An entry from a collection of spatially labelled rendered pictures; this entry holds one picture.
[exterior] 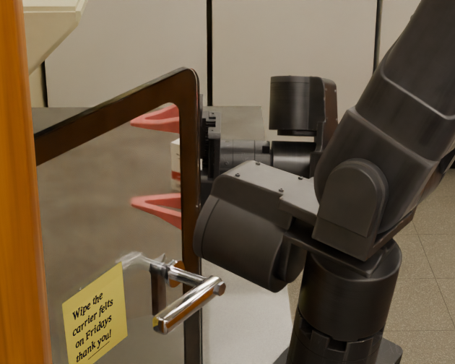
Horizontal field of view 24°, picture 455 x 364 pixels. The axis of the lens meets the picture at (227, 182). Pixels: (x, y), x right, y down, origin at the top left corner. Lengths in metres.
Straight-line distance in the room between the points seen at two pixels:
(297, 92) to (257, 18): 2.77
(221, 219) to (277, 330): 0.72
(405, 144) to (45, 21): 0.23
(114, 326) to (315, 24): 3.06
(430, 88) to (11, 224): 0.25
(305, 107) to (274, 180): 0.47
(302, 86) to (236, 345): 0.38
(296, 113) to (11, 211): 0.56
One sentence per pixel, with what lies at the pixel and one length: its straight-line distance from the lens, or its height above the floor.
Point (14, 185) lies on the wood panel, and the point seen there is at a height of 1.43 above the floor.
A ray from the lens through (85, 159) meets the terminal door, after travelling 0.82.
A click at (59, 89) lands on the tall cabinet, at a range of 4.00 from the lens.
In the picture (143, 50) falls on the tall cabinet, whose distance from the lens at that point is 3.92.
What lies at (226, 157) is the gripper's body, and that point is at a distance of 1.12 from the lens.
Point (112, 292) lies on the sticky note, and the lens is 0.90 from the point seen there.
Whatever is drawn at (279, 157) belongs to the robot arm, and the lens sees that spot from 1.12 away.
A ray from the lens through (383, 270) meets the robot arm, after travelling 0.63.
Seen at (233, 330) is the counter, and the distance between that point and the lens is 1.37.
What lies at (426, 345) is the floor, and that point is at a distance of 3.10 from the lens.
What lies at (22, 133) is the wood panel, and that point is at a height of 1.46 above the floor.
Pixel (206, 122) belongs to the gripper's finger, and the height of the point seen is 1.27.
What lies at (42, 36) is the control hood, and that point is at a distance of 0.66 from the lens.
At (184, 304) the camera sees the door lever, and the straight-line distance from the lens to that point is 0.91.
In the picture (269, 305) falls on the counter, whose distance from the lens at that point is 1.42.
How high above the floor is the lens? 1.68
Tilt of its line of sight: 25 degrees down
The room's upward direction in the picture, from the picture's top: straight up
